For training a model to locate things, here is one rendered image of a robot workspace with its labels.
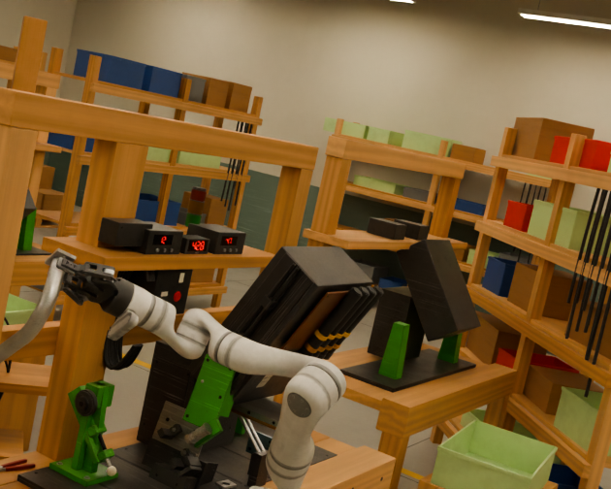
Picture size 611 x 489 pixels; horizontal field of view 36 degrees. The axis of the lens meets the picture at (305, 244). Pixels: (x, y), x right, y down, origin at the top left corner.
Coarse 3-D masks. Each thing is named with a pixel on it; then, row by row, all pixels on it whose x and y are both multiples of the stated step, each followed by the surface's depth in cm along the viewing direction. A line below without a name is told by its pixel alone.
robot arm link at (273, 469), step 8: (272, 464) 192; (272, 472) 193; (280, 472) 191; (288, 472) 191; (296, 472) 191; (304, 472) 193; (280, 480) 193; (288, 480) 193; (296, 480) 194; (280, 488) 196; (288, 488) 195; (296, 488) 196
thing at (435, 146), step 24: (336, 120) 1209; (384, 144) 1167; (408, 144) 1154; (432, 144) 1140; (456, 144) 1126; (480, 168) 1098; (360, 192) 1179; (384, 192) 1167; (408, 192) 1155; (432, 192) 1134; (528, 192) 1070; (456, 216) 1113; (480, 216) 1103; (360, 264) 1190
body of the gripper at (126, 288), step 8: (96, 280) 184; (104, 280) 184; (120, 280) 187; (88, 288) 186; (104, 288) 185; (112, 288) 185; (120, 288) 186; (128, 288) 187; (104, 296) 187; (112, 296) 186; (120, 296) 185; (128, 296) 186; (104, 304) 188; (112, 304) 185; (120, 304) 186; (128, 304) 186; (112, 312) 187; (120, 312) 187
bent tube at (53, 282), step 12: (60, 252) 181; (48, 264) 185; (48, 276) 180; (60, 276) 181; (48, 288) 178; (48, 300) 177; (36, 312) 177; (48, 312) 177; (24, 324) 178; (36, 324) 177; (12, 336) 182; (24, 336) 178; (0, 348) 184; (12, 348) 182; (0, 360) 187
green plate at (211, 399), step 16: (208, 368) 285; (224, 368) 283; (208, 384) 284; (224, 384) 281; (192, 400) 285; (208, 400) 282; (224, 400) 280; (192, 416) 283; (208, 416) 281; (224, 416) 285
